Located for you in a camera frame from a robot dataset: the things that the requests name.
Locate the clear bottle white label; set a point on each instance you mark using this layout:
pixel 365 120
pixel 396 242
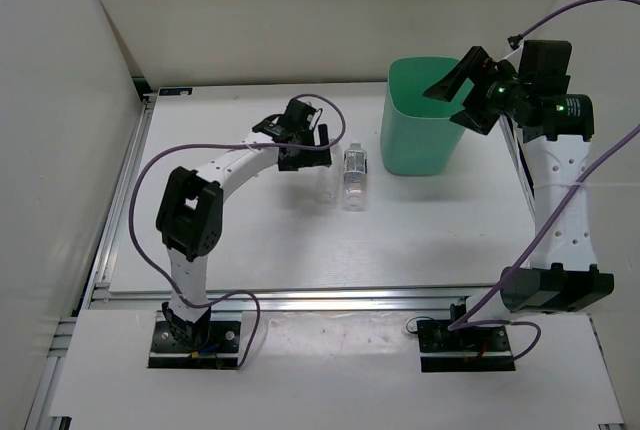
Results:
pixel 354 177

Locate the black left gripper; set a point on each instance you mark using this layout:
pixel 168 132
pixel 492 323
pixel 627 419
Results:
pixel 315 157

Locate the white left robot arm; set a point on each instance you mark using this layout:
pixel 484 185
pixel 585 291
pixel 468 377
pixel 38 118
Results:
pixel 190 216

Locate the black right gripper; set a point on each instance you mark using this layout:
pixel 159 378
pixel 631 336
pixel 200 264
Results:
pixel 476 61

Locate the clear unlabeled plastic bottle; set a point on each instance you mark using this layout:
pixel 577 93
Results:
pixel 328 178

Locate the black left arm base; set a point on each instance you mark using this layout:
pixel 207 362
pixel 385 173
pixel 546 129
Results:
pixel 211 343

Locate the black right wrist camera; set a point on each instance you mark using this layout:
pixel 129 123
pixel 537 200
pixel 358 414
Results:
pixel 543 66

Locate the aluminium table frame rail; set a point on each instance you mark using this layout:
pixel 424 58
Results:
pixel 336 290

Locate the green plastic bin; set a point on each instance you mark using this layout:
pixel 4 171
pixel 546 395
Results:
pixel 417 137

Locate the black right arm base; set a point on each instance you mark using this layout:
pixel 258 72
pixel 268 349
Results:
pixel 480 349

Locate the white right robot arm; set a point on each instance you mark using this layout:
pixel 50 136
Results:
pixel 558 271

